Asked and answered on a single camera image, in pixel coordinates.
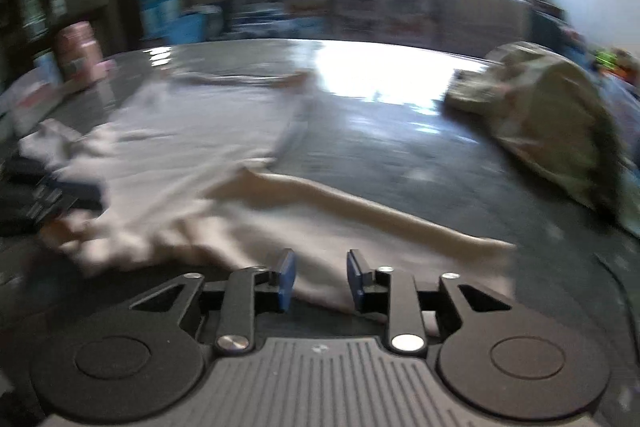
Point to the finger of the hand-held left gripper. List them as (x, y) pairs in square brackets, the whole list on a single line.
[(70, 199)]

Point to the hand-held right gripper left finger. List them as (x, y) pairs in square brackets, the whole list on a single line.
[(286, 281)]

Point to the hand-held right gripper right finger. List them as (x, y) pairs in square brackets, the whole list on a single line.
[(355, 282)]

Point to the beige long-sleeved shirt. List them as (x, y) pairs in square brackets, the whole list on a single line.
[(200, 157)]

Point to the white tissue box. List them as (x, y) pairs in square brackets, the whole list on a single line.
[(32, 94)]

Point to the grey quilted star table cover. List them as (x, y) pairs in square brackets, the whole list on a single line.
[(380, 142)]

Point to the pink cartoon face bottle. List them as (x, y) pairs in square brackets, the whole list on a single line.
[(77, 54)]

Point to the blue cabinet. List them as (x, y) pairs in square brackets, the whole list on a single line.
[(165, 14)]

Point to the olive patterned cloth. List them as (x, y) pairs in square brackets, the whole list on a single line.
[(550, 117)]

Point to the dark sofa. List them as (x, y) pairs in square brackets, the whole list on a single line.
[(380, 7)]

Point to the low butterfly print cushion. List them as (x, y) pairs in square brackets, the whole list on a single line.
[(280, 4)]

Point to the tall butterfly print cushion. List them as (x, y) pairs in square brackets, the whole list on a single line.
[(382, 4)]

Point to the plain grey cushion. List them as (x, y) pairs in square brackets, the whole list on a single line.
[(485, 17)]

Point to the small colourful toys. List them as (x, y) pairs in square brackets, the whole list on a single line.
[(617, 64)]

